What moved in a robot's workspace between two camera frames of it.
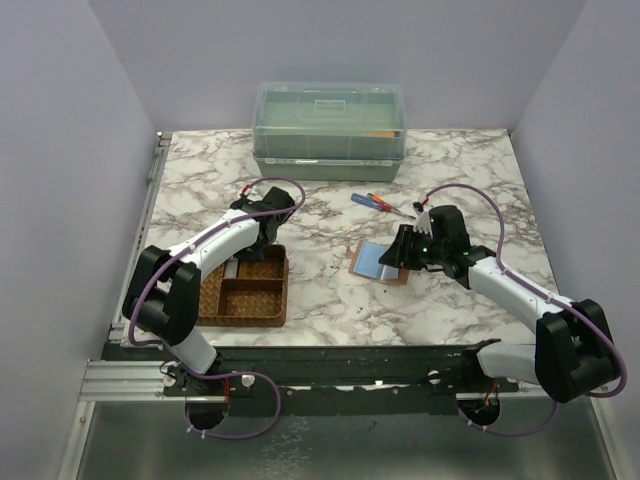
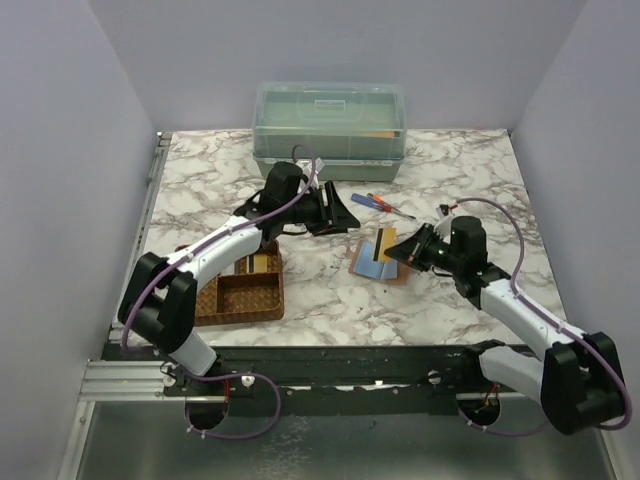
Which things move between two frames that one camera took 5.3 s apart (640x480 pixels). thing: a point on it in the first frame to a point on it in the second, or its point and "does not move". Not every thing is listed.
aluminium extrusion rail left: [125, 381] does not move
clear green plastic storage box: [328, 131] does not move
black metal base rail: [330, 380] does not move
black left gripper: [251, 255] to [338, 215]
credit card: [231, 268] to [260, 263]
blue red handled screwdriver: [377, 202] does not move
